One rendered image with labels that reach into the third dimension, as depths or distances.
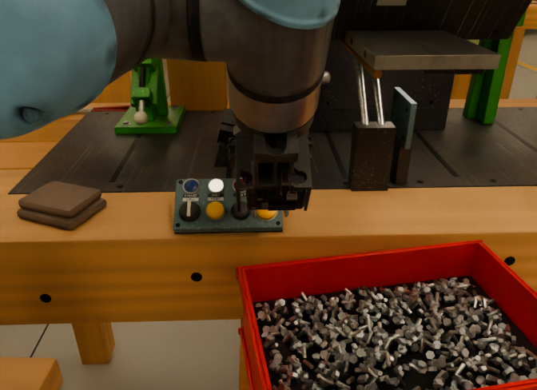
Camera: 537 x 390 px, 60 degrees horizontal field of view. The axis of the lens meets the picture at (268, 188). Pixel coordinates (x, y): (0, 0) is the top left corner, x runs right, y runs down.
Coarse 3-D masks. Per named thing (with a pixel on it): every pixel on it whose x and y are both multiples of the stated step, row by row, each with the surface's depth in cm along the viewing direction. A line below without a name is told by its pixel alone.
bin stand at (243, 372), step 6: (240, 348) 59; (240, 354) 58; (240, 360) 57; (240, 366) 56; (240, 372) 55; (246, 372) 55; (240, 378) 55; (246, 378) 54; (240, 384) 54; (246, 384) 54
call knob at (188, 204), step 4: (184, 204) 63; (188, 204) 63; (192, 204) 63; (196, 204) 63; (180, 208) 63; (184, 208) 63; (188, 208) 63; (192, 208) 63; (196, 208) 63; (180, 212) 63; (184, 212) 62; (188, 212) 62; (192, 212) 62; (196, 212) 62; (184, 216) 62; (188, 216) 62; (192, 216) 62; (196, 216) 63
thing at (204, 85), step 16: (176, 64) 111; (192, 64) 112; (208, 64) 112; (224, 64) 112; (176, 80) 113; (192, 80) 113; (208, 80) 114; (224, 80) 114; (176, 96) 115; (192, 96) 115; (208, 96) 115; (224, 96) 116
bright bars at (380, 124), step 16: (352, 128) 73; (368, 128) 70; (384, 128) 70; (352, 144) 73; (368, 144) 71; (384, 144) 71; (352, 160) 73; (368, 160) 72; (384, 160) 72; (352, 176) 74; (368, 176) 74; (384, 176) 74
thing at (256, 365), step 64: (384, 256) 56; (448, 256) 58; (256, 320) 46; (320, 320) 53; (384, 320) 51; (448, 320) 51; (512, 320) 53; (256, 384) 48; (320, 384) 44; (384, 384) 45; (448, 384) 45; (512, 384) 39
